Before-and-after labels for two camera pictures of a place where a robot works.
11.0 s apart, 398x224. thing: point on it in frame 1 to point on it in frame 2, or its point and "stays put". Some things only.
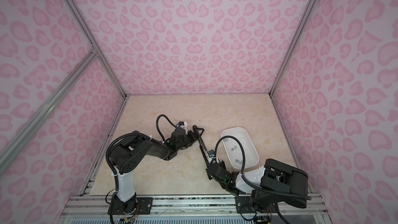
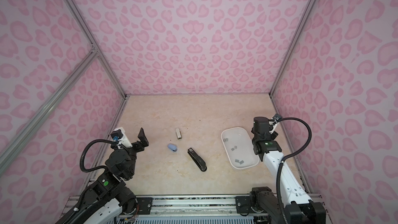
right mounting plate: x=243 y=204 stays put
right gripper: x=209 y=177 to x=274 y=135
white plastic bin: x=234 y=150 stays put
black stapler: x=203 y=149 to x=200 y=163
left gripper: x=194 y=138 to x=143 y=141
